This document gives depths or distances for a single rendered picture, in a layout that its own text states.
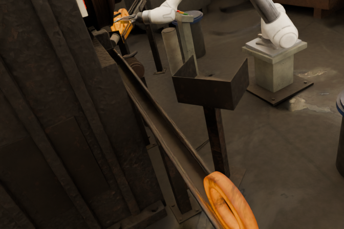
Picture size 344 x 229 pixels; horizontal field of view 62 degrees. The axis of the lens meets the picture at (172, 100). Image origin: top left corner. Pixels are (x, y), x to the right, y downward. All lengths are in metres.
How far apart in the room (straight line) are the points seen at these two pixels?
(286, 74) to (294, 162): 0.77
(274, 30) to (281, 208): 1.01
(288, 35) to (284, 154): 0.70
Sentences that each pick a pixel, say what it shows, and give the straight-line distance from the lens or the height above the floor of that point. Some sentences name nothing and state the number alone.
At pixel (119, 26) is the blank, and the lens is 2.10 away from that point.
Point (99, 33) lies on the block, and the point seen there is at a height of 0.80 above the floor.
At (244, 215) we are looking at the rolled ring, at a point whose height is 0.71.
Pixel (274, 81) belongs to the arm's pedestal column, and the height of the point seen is 0.12.
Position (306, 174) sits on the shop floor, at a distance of 1.72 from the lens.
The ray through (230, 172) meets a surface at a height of 0.01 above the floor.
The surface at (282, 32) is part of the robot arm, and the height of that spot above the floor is 0.57.
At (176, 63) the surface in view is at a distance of 2.44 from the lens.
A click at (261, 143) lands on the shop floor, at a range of 1.87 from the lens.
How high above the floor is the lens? 1.28
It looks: 32 degrees down
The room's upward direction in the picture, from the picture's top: 14 degrees counter-clockwise
